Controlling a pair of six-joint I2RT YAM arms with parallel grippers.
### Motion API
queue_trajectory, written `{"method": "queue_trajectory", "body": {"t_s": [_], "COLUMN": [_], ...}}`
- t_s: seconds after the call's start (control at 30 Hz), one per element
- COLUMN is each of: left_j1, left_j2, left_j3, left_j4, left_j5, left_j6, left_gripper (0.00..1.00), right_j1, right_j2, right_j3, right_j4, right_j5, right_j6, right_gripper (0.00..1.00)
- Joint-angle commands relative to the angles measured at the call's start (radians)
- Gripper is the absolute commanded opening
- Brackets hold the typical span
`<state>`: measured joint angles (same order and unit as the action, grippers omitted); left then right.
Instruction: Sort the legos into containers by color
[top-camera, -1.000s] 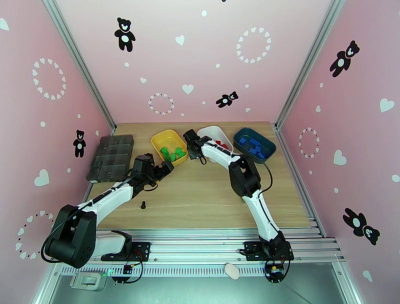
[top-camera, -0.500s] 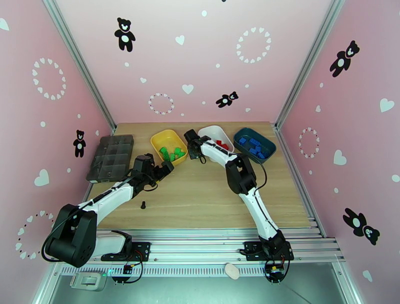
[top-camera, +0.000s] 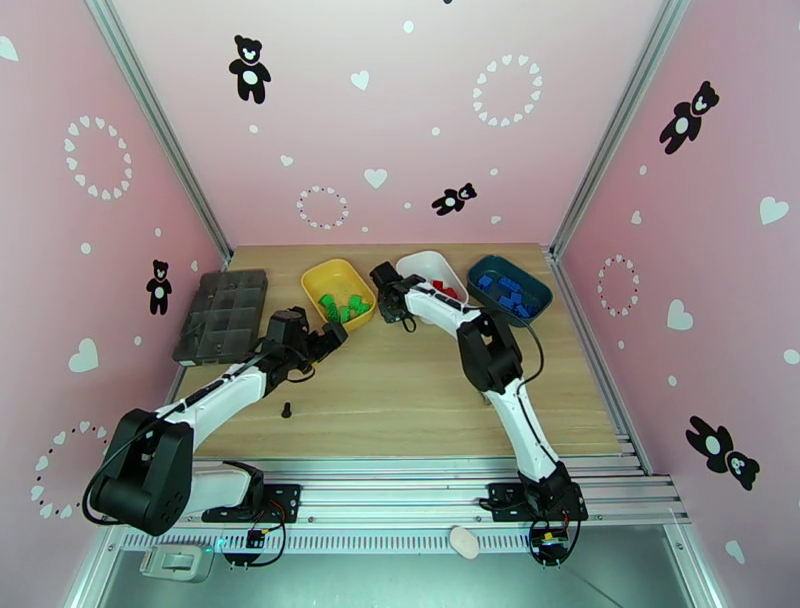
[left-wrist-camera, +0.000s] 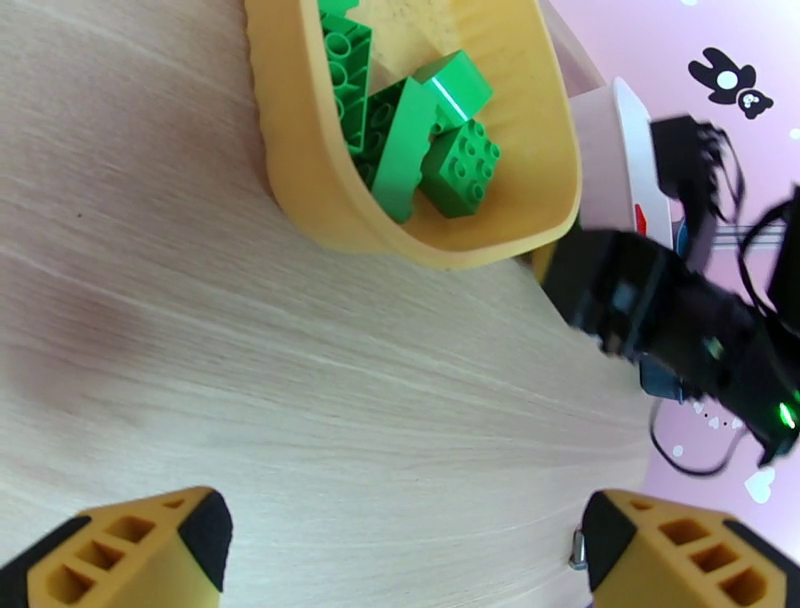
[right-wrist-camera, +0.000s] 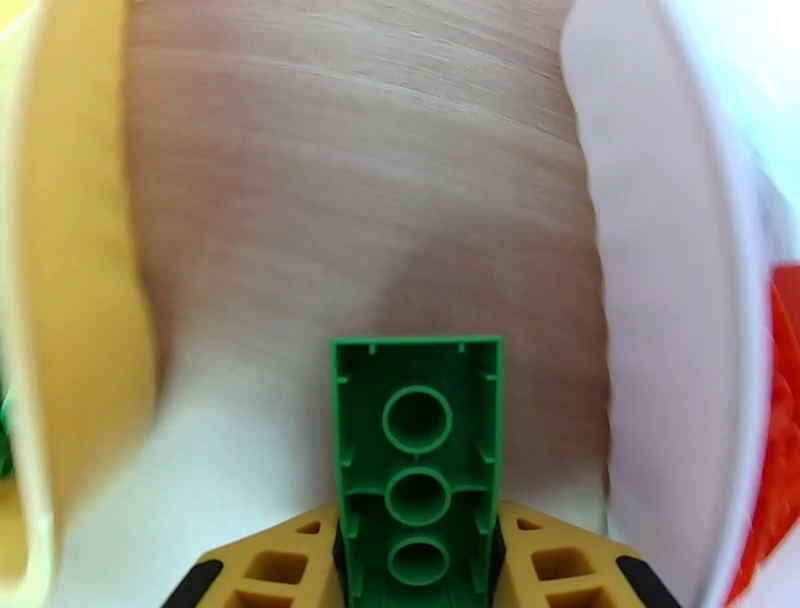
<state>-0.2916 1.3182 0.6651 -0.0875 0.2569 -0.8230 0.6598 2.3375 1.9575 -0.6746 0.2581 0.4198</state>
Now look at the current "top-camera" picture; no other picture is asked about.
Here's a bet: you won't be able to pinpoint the grey compartment organizer box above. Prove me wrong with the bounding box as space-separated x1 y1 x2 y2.
171 268 270 369

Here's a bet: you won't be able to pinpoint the white plastic container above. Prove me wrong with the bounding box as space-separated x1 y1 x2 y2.
395 249 470 326

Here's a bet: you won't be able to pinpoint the circuit board with yellow connector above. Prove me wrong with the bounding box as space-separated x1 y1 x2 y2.
531 527 571 567

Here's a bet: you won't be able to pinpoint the dark blue plastic container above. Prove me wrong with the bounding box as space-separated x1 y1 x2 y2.
466 252 555 331

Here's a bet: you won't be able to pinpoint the aluminium frame post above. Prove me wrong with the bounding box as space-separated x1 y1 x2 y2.
549 0 695 259
84 0 234 267

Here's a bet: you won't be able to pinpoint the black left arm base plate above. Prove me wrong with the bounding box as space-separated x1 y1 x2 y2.
201 482 303 524

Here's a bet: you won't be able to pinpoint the beige oval pad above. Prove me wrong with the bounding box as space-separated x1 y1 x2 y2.
449 526 481 561

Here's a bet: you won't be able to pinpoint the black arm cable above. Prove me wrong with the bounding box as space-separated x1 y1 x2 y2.
82 349 317 526
499 315 545 411

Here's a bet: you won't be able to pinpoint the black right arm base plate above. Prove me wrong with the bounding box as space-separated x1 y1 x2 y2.
487 481 590 524

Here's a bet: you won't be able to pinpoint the yellow plastic container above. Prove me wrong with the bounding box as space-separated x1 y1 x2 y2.
300 257 378 333

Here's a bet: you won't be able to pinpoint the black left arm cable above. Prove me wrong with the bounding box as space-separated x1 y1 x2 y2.
82 349 317 526

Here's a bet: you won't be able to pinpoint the slotted white cable duct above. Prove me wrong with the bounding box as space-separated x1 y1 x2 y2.
118 527 545 556

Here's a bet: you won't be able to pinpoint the aluminium mounting rails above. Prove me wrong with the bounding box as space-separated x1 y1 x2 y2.
99 457 692 528

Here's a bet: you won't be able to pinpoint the aluminium side rail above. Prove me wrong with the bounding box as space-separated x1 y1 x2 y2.
548 246 654 479

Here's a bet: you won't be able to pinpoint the grey white plastic device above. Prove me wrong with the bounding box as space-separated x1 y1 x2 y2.
138 543 217 584

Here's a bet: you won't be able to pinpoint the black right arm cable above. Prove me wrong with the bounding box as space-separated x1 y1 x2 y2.
499 315 545 411

